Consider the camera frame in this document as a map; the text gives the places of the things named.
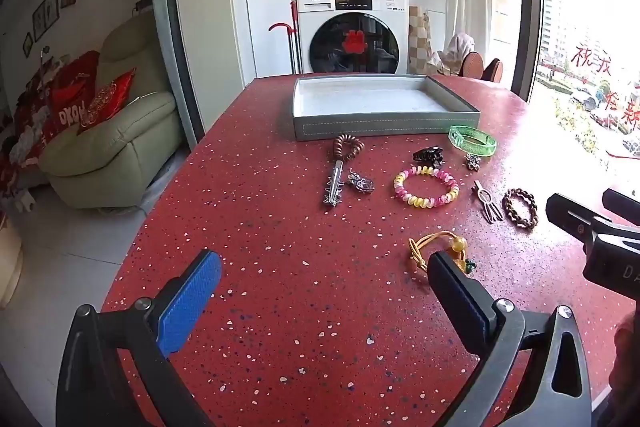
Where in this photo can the person's right forearm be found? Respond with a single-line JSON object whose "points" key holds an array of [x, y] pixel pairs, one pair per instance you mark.
{"points": [[629, 367]]}

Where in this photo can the green translucent bangle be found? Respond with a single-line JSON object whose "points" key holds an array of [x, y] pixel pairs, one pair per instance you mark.
{"points": [[460, 138]]}

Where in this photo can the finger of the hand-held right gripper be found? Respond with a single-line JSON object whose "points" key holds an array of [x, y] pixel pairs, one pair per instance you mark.
{"points": [[570, 217], [622, 206]]}

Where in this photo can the large picture frame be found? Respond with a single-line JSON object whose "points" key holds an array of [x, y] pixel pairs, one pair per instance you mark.
{"points": [[45, 14]]}

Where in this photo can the slotted hair clip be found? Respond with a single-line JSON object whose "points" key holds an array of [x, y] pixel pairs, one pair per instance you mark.
{"points": [[487, 204]]}

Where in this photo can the white cloth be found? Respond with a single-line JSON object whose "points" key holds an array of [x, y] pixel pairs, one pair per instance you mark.
{"points": [[457, 49]]}

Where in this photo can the small silver charm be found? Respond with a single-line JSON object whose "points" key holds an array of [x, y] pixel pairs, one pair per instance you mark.
{"points": [[472, 162]]}

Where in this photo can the red window decal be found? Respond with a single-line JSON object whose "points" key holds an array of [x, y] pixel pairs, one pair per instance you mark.
{"points": [[592, 57]]}

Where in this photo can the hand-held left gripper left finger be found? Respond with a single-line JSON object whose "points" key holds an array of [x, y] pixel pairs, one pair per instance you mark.
{"points": [[190, 302]]}

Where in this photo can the grey jewelry tray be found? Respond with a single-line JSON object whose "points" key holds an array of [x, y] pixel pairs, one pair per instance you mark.
{"points": [[380, 99]]}

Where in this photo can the red patterned cushion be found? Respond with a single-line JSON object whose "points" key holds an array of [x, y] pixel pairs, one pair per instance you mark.
{"points": [[107, 104]]}

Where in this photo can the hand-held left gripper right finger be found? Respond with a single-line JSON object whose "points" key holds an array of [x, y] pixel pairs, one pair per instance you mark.
{"points": [[452, 294]]}

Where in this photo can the checkered panel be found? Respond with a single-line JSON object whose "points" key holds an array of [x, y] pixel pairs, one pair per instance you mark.
{"points": [[419, 42]]}

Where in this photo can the silver spiked hairpin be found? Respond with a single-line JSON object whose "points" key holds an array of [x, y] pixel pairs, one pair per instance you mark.
{"points": [[334, 187]]}

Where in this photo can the black hair claw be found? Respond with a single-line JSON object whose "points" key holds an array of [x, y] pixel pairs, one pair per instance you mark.
{"points": [[429, 156]]}

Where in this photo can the silver brooch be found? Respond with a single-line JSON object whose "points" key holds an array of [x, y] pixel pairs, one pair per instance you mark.
{"points": [[362, 183]]}

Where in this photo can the white washing machine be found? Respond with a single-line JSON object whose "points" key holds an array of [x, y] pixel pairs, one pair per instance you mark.
{"points": [[320, 7]]}

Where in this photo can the cream leather sofa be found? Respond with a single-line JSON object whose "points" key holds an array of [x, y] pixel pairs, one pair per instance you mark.
{"points": [[120, 142]]}

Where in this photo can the brown chair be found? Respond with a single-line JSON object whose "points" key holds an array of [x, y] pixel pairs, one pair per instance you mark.
{"points": [[494, 71], [472, 66]]}

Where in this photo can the red printed bag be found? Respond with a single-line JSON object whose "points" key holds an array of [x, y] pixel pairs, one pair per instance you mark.
{"points": [[70, 97]]}

